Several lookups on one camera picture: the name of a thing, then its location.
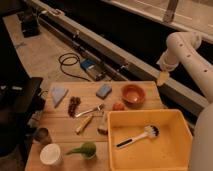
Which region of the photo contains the white round cup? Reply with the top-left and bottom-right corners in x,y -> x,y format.
40,143 -> 63,166

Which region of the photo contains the black coiled cable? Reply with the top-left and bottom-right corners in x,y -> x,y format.
58,52 -> 93,82

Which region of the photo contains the metal cup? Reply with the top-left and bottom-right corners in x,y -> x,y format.
34,128 -> 52,145

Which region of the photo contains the black box device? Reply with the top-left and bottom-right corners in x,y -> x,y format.
18,10 -> 40,38

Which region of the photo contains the blue grey electronic box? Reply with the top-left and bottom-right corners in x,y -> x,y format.
80,59 -> 105,81

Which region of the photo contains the orange bowl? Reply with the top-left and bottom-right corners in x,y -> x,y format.
121,84 -> 145,104

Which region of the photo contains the long metal rail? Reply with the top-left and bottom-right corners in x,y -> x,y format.
25,0 -> 209,116

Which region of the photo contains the blue sponge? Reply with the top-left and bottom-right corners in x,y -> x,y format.
96,84 -> 112,99

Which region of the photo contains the small orange fruit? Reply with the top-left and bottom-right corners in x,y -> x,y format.
112,102 -> 125,111

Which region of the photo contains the brown white eraser block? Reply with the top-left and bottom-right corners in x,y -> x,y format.
98,115 -> 108,135

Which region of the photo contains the metal fork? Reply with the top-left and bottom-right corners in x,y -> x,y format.
75,104 -> 105,118

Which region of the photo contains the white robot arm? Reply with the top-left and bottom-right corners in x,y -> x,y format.
158,32 -> 213,171

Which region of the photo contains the dark red grape bunch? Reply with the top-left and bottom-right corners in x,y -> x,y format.
68,96 -> 81,117

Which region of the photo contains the black chair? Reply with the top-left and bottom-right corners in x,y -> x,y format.
0,18 -> 44,157

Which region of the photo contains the light blue folded cloth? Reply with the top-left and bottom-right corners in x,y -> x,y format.
51,87 -> 68,107

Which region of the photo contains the yellow plastic bin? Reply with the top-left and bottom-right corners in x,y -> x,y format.
108,109 -> 192,171

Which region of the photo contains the yellow banana toy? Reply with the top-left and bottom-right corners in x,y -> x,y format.
75,114 -> 93,135

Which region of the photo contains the white dish brush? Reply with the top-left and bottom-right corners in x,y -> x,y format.
116,125 -> 159,148

